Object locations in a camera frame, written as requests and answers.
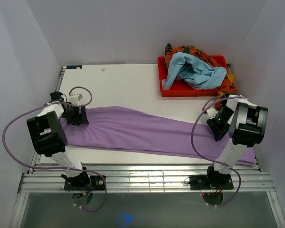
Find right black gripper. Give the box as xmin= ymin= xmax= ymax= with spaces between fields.
xmin=207 ymin=107 xmax=234 ymax=141

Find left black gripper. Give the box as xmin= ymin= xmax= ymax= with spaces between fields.
xmin=59 ymin=104 xmax=88 ymax=125

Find purple trousers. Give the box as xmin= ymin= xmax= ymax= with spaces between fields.
xmin=59 ymin=105 xmax=257 ymax=167

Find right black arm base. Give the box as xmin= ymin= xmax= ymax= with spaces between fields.
xmin=184 ymin=174 xmax=234 ymax=190

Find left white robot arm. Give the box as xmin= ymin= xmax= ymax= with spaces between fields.
xmin=27 ymin=91 xmax=92 ymax=190

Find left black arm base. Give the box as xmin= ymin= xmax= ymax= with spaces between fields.
xmin=63 ymin=176 xmax=105 ymax=191

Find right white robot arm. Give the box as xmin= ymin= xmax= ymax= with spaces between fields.
xmin=205 ymin=94 xmax=268 ymax=189

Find orange camouflage trousers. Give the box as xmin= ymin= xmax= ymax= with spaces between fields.
xmin=163 ymin=43 xmax=238 ymax=98

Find light blue trousers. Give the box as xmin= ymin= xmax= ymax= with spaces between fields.
xmin=161 ymin=52 xmax=227 ymax=90

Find black label sticker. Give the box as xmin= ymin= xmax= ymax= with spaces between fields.
xmin=66 ymin=65 xmax=82 ymax=69

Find red plastic bin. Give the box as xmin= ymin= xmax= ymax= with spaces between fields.
xmin=158 ymin=57 xmax=228 ymax=97

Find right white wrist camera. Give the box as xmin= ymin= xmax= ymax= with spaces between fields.
xmin=204 ymin=107 xmax=218 ymax=119

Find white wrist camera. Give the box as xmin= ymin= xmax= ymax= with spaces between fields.
xmin=68 ymin=94 xmax=83 ymax=106
xmin=204 ymin=107 xmax=218 ymax=119

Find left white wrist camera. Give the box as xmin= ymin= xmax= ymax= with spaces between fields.
xmin=68 ymin=94 xmax=83 ymax=106

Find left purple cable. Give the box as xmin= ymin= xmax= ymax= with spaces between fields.
xmin=2 ymin=86 xmax=107 ymax=212

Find purple cable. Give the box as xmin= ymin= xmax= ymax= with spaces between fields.
xmin=181 ymin=95 xmax=249 ymax=208
xmin=2 ymin=86 xmax=107 ymax=212

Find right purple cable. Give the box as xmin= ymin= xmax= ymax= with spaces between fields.
xmin=181 ymin=95 xmax=249 ymax=208

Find aluminium rail frame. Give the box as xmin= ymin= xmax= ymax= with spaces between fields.
xmin=11 ymin=64 xmax=285 ymax=228

